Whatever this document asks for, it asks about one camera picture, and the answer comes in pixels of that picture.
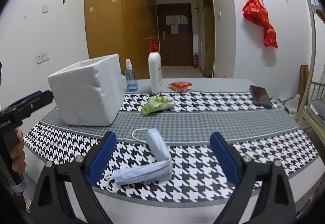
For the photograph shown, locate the person's left hand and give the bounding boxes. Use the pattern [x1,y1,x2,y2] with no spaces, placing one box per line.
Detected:
[11,129,26,174]

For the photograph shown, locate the metal bunk bed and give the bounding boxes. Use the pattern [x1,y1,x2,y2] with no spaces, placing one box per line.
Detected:
[294,0,324,142]

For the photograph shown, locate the blue face mask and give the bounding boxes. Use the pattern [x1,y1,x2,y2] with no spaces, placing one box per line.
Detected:
[104,128,172,193]

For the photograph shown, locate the red hanging bags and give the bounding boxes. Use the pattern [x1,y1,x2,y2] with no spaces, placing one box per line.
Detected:
[242,0,278,49]

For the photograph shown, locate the houndstooth table runner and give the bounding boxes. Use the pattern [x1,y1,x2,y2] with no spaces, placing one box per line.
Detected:
[24,92,318,203]

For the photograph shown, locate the red snack packet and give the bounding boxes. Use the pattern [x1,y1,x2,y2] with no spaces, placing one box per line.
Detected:
[167,82,192,93]

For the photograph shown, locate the dark brown entrance door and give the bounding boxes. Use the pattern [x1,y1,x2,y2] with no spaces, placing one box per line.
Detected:
[157,3,193,66]

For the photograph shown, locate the white wall switch plate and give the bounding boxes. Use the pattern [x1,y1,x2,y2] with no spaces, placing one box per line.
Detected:
[42,5,49,13]

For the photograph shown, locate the wooden boards against wall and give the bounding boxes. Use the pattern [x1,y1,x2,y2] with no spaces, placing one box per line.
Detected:
[299,65,309,103]

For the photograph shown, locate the wooden wardrobe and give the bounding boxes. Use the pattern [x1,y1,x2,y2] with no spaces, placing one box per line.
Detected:
[84,0,158,79]

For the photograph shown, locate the brown side door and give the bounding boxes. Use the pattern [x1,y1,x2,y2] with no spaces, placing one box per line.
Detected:
[202,0,215,78]

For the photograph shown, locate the wall socket pair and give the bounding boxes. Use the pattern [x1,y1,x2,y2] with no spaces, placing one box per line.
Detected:
[35,52,50,65]

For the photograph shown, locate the blue spray bottle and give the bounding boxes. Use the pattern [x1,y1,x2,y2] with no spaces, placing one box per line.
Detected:
[125,59,138,92]

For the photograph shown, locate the white styrofoam box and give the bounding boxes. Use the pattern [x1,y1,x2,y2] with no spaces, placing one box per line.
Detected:
[47,54,125,127]

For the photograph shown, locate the white pump bottle red top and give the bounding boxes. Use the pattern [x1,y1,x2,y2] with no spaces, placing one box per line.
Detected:
[145,37,163,94]

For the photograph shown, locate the green wet wipes packet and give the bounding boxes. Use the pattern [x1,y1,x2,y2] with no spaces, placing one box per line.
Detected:
[141,96,176,116]

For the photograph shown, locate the black smartphone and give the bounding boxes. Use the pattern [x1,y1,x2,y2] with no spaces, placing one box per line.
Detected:
[249,85,273,109]

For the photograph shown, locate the red fire extinguisher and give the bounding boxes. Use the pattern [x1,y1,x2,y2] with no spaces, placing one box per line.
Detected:
[192,53,199,68]

